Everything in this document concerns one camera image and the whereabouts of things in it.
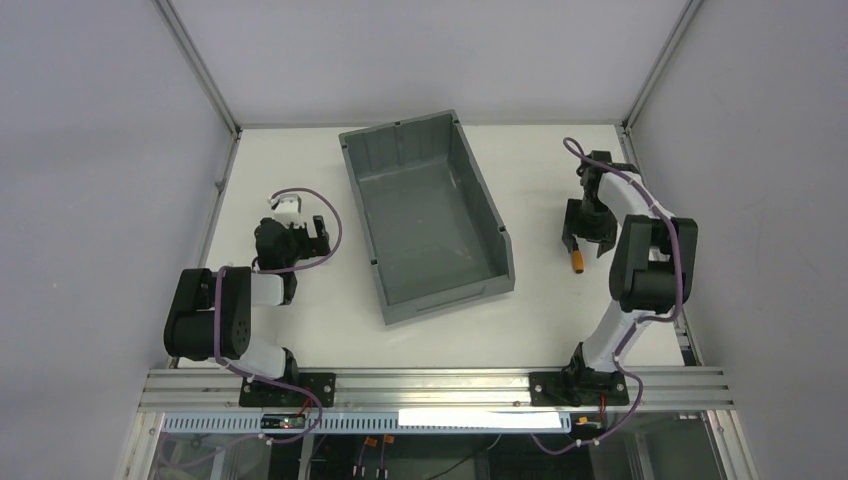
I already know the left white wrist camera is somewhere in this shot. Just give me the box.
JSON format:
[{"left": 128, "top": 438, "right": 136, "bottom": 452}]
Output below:
[{"left": 268, "top": 194, "right": 304, "bottom": 228}]

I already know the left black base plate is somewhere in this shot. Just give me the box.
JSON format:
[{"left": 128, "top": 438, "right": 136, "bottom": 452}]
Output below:
[{"left": 238, "top": 371, "right": 337, "bottom": 408}]

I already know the grey plastic storage bin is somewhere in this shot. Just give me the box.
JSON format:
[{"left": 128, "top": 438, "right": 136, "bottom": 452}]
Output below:
[{"left": 338, "top": 110, "right": 516, "bottom": 325}]

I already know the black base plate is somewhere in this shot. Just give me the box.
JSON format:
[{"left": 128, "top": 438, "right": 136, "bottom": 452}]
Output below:
[
  {"left": 528, "top": 371, "right": 630, "bottom": 407},
  {"left": 238, "top": 371, "right": 337, "bottom": 408}
]

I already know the grey slotted cable duct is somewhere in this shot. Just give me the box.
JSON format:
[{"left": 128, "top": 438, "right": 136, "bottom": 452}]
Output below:
[{"left": 162, "top": 409, "right": 572, "bottom": 435}]

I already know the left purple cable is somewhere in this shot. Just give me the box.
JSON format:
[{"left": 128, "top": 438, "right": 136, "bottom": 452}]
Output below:
[{"left": 213, "top": 187, "right": 344, "bottom": 372}]

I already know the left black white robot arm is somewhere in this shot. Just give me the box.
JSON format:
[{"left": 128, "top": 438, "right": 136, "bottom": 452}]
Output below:
[{"left": 163, "top": 215, "right": 331, "bottom": 385}]

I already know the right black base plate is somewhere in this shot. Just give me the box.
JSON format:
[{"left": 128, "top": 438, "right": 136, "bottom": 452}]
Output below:
[{"left": 528, "top": 371, "right": 630, "bottom": 407}]

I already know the aluminium front rail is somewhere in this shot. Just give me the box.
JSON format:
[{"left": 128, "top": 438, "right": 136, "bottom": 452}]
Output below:
[{"left": 138, "top": 367, "right": 735, "bottom": 413}]

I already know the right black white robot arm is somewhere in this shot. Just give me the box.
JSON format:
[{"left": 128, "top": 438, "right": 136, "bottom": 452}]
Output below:
[{"left": 562, "top": 151, "right": 698, "bottom": 394}]

